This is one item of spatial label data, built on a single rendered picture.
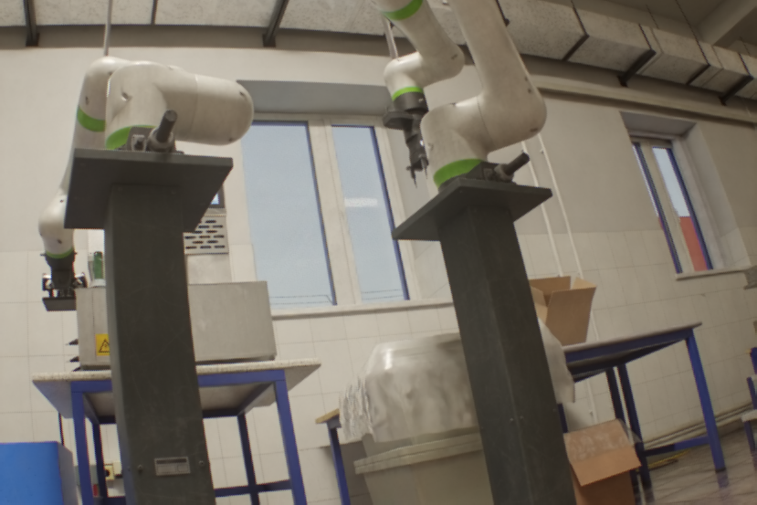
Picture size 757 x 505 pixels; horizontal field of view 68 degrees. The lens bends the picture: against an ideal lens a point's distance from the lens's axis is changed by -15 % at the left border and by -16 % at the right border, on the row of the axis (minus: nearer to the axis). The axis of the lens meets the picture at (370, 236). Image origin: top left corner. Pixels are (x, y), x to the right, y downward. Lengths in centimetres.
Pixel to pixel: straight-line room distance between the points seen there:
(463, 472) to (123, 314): 86
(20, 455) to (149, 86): 119
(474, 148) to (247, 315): 85
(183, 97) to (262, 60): 336
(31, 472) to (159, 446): 104
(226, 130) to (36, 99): 313
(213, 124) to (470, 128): 56
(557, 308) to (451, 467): 148
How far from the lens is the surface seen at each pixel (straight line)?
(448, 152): 140
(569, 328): 291
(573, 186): 509
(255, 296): 191
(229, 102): 119
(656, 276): 530
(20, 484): 194
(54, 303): 203
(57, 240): 178
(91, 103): 159
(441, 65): 176
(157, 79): 116
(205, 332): 186
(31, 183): 394
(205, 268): 215
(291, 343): 364
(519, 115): 140
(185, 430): 94
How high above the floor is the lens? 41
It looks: 21 degrees up
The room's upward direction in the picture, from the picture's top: 11 degrees counter-clockwise
